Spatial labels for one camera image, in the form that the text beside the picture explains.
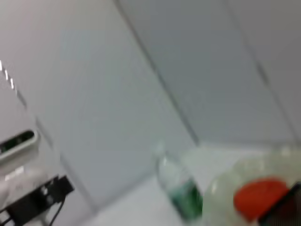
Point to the red tomato-shaped toy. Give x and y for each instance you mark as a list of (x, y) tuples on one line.
[(256, 197)]

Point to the black mesh pen holder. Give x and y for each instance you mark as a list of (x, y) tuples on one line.
[(284, 212)]

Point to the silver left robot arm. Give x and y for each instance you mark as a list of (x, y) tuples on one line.
[(21, 179)]

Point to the clear green-label water bottle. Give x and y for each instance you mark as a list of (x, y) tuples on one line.
[(183, 188)]

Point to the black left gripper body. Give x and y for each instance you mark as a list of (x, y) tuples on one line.
[(37, 202)]

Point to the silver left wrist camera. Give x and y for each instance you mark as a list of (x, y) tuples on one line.
[(18, 146)]

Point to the pale green glass fruit plate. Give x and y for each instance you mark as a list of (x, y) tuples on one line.
[(218, 193)]

